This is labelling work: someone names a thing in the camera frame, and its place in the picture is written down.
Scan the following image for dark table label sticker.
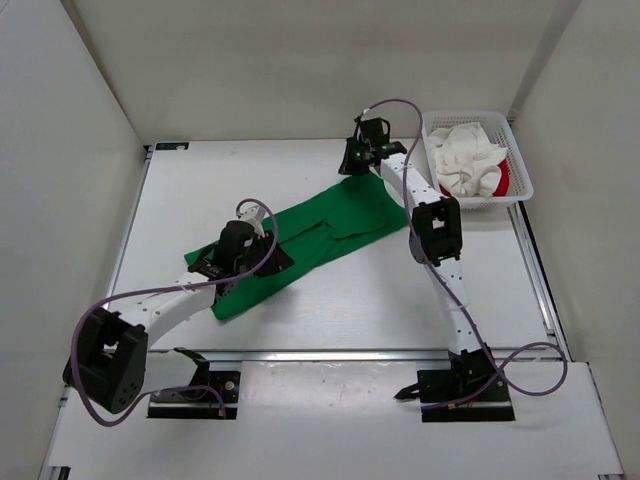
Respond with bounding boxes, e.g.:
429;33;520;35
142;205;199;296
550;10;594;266
154;142;190;151

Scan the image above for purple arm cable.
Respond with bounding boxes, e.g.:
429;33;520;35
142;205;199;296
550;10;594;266
69;198;280;428
362;99;569;399

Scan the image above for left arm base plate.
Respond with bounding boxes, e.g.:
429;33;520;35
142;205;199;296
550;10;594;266
147;362;241;420

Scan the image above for red t shirt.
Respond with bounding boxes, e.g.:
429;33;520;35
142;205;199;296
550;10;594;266
437;160;510;198

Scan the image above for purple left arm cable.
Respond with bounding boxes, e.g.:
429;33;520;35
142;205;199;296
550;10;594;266
69;198;280;428

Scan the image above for white t shirt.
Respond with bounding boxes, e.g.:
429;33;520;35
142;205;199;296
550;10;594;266
427;122;508;181

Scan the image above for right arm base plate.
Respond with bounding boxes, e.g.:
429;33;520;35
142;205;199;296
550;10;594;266
394;368;516;423

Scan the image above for green t shirt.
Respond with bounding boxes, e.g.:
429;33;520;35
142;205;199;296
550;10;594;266
212;175;407;321

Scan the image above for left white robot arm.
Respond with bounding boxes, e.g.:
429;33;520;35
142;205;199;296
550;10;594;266
63;218;294;426

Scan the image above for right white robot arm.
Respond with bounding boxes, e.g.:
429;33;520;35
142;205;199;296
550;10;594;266
339;115;495;402

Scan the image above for white plastic basket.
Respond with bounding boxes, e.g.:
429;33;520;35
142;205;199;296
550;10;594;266
422;110;534;211

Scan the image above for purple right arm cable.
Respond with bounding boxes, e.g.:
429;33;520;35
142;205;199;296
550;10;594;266
362;99;569;399

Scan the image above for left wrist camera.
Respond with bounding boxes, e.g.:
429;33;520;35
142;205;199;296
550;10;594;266
237;205;266;237

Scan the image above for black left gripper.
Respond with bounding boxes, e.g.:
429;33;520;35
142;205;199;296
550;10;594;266
235;229;294;278

